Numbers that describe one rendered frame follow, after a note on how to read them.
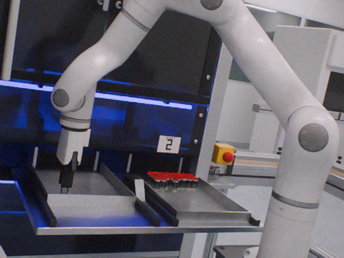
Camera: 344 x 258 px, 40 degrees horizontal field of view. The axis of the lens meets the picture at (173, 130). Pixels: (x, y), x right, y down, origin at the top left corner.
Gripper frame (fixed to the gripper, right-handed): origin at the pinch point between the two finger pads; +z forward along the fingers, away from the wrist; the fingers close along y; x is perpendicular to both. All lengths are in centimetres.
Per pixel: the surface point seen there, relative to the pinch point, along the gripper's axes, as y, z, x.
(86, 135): -19.7, -8.5, 10.2
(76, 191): -5.4, 5.8, 5.2
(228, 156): -16, -6, 65
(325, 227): -174, 96, 302
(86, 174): -22.6, 6.0, 13.4
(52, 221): 20.3, 4.0, -7.4
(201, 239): -153, 96, 153
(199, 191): -9, 6, 51
